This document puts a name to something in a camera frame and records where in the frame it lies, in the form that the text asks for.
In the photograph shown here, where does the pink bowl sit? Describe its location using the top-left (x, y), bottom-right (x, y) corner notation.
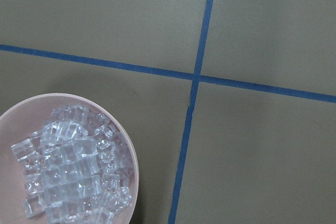
top-left (1, 93), bottom-right (139, 223)

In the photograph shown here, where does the pile of clear ice cubes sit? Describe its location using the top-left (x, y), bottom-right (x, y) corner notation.
top-left (11, 104), bottom-right (134, 223)

